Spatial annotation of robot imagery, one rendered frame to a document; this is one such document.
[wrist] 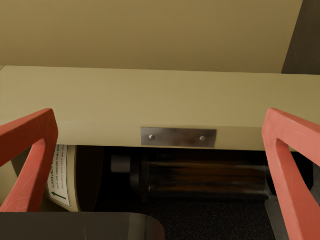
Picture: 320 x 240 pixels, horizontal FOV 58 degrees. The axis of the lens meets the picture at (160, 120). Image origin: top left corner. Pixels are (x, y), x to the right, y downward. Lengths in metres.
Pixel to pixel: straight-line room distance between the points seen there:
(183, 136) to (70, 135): 0.11
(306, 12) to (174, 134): 0.45
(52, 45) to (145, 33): 0.22
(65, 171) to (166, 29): 0.42
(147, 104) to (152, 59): 0.42
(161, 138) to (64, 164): 0.14
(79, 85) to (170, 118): 0.11
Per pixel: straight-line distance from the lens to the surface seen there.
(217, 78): 0.35
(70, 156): 0.36
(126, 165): 0.42
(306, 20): 0.65
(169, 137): 0.28
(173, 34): 0.68
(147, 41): 0.69
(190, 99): 0.30
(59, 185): 0.39
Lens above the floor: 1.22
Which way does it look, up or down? level
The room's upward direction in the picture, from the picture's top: 88 degrees counter-clockwise
